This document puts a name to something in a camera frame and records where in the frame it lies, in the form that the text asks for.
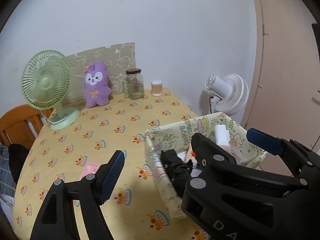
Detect pink fabric pouch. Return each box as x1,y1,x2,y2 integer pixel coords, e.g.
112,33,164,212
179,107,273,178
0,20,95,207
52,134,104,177
219,145,242,157

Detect wooden chair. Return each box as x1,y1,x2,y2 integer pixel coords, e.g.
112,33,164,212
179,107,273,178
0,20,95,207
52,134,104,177
0,105,53,150

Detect white floor fan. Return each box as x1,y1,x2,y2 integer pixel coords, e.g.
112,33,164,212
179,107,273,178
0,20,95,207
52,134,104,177
205,74,249,116

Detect black drawstring pouch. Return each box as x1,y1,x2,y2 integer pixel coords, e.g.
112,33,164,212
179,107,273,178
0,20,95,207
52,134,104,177
160,149,200,198

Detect purple plush bunny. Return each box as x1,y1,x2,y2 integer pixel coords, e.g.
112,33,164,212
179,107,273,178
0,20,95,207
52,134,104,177
84,61,111,108

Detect yellow cake-print tablecloth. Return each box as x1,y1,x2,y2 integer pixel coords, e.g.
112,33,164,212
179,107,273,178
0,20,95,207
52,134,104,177
13,89,208,239

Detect pink tissue pack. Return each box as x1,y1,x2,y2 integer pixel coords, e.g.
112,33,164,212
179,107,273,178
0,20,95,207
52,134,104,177
80,162,101,179

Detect glass jar with lid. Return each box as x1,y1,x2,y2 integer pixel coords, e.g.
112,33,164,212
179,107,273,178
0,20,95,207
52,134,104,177
125,68,144,100

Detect black garment on chair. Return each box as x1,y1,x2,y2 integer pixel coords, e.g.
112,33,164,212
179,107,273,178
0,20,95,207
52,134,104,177
8,144,30,184

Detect beige door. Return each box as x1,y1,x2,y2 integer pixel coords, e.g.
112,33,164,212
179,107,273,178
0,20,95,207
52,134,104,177
240,0,320,151

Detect patterned fabric storage box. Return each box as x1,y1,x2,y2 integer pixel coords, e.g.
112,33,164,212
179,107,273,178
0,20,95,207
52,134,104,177
145,112,267,220

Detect white cloth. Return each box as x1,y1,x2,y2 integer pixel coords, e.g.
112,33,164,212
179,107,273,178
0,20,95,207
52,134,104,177
214,125,230,146

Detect beige patterned board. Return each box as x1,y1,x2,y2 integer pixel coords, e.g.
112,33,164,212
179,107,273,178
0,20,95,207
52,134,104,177
62,42,136,105

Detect blue plaid bedding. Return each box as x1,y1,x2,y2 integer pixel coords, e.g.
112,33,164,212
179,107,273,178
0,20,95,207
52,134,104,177
0,144,16,226

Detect green desk fan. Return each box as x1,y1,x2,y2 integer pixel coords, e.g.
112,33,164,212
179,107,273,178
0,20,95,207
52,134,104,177
21,50,80,131

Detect cotton swab container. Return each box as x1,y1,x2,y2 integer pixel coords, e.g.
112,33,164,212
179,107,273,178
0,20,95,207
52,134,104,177
151,80,163,96

